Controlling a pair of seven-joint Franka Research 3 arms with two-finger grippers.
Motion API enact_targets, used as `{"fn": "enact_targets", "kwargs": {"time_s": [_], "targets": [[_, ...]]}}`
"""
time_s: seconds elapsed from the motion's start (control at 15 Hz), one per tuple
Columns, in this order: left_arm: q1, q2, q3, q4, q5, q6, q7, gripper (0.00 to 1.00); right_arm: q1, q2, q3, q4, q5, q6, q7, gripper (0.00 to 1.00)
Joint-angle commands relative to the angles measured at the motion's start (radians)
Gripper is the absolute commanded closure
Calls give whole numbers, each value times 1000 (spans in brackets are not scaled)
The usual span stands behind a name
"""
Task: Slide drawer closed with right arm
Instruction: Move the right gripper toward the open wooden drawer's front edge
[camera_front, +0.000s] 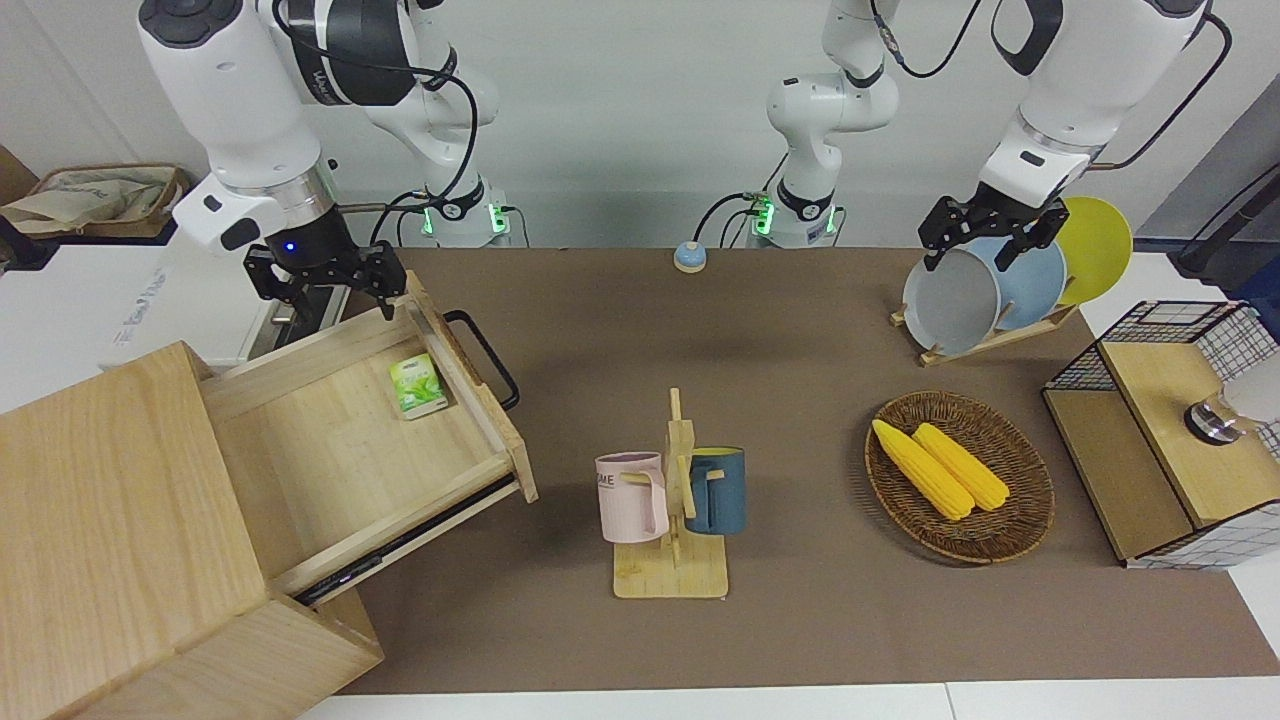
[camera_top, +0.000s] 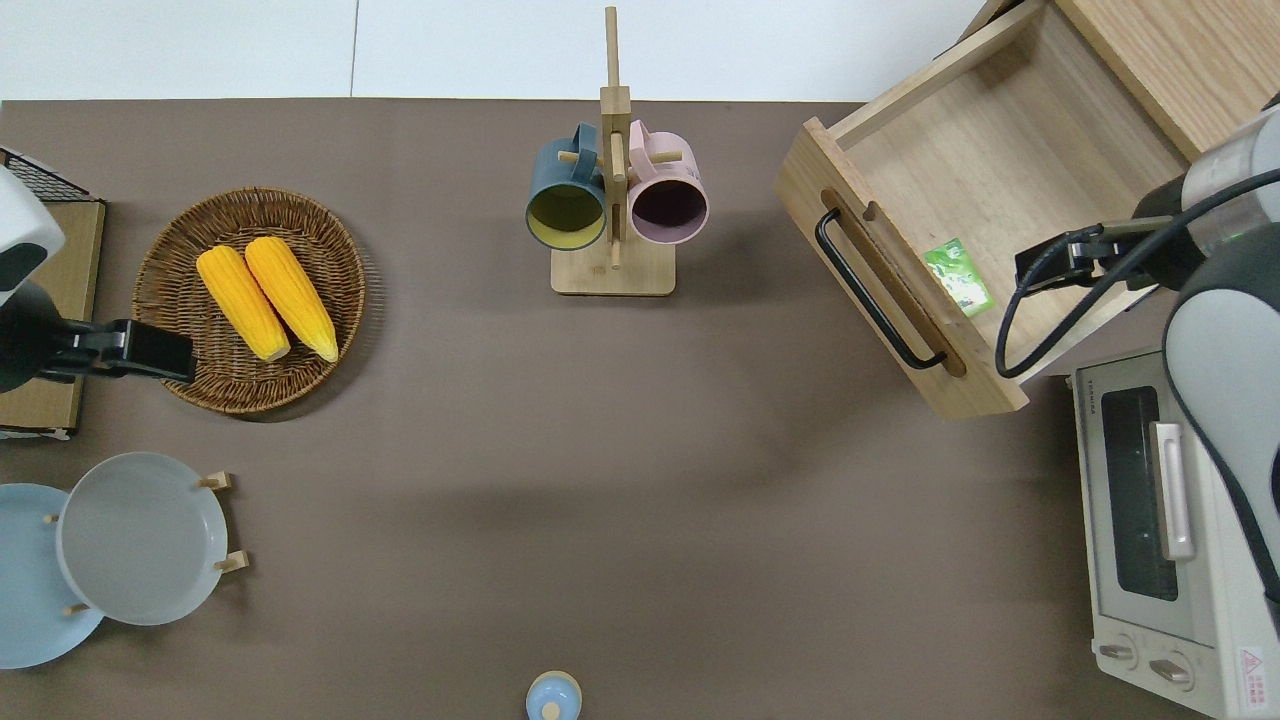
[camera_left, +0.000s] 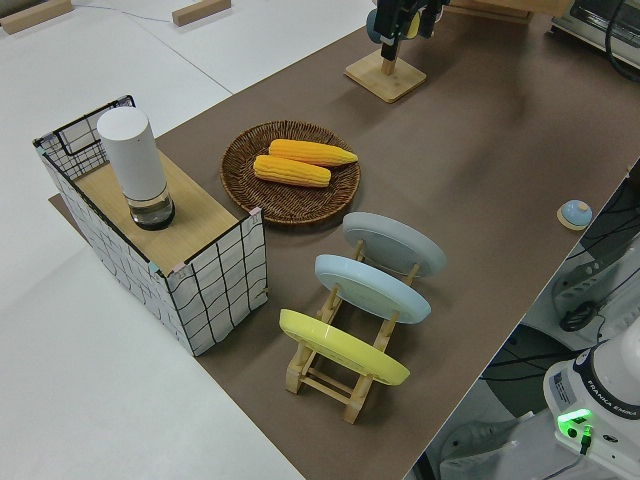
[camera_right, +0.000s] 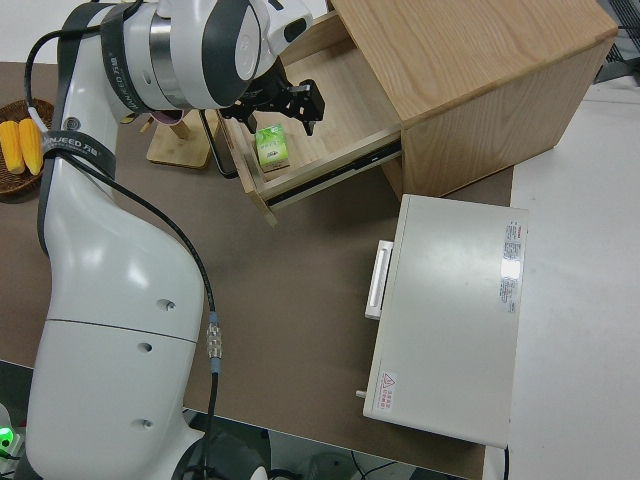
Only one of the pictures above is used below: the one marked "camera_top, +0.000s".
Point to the silver oven knob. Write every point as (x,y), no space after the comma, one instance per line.
(1118,652)
(1170,672)

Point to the wooden cabinet housing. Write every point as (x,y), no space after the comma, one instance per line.
(1180,60)

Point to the grey plate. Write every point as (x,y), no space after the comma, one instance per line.
(140,540)

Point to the pink mug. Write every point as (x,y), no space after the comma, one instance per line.
(668,205)

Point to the dark blue mug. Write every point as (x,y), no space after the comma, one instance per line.
(566,210)

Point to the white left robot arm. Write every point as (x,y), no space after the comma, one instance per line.
(20,230)

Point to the wooden mug tree stand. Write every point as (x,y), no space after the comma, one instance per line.
(612,270)

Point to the light blue plate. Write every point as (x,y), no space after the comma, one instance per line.
(30,600)

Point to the light wooden drawer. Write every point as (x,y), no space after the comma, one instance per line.
(1000,150)

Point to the white toaster oven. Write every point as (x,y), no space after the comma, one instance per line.
(1120,560)

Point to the green snack packet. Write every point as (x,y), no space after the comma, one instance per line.
(960,280)

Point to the brown table mat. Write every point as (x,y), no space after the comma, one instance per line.
(600,450)

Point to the brown wicker basket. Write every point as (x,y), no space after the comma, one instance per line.
(200,380)

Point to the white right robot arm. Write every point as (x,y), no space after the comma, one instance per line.
(1220,350)

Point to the yellow corn cob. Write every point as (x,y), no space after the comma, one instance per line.
(292,295)
(240,300)

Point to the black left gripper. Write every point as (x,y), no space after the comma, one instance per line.
(150,352)

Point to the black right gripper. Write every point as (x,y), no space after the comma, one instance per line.
(1060,262)

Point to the blue wooden shaker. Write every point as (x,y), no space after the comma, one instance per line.
(553,698)

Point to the wooden plate rack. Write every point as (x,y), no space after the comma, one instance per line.
(232,562)

